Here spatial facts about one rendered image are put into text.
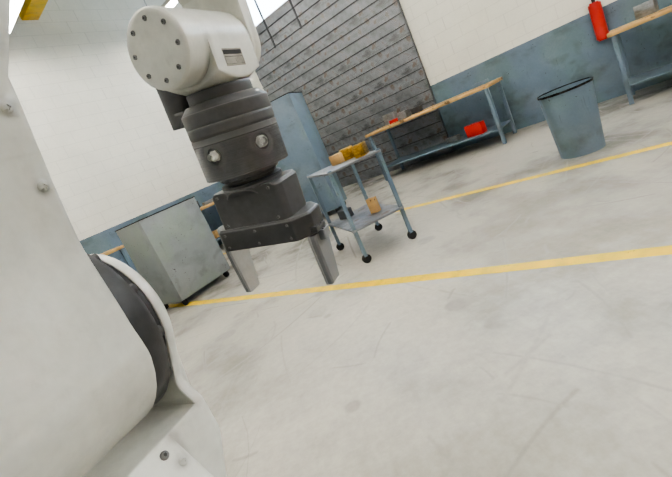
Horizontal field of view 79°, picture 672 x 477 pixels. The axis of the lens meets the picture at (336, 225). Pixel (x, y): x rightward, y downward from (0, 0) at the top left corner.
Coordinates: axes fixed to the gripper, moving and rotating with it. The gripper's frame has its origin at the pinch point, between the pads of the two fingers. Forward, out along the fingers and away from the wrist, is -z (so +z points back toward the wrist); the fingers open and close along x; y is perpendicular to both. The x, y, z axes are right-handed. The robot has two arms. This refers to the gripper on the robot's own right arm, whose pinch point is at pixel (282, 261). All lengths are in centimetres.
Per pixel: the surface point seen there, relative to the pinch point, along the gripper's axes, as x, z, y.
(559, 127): -66, -75, -393
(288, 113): 261, 6, -513
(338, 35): 236, 109, -752
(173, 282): 343, -128, -273
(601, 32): -151, -15, -644
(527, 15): -71, 35, -681
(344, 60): 237, 64, -750
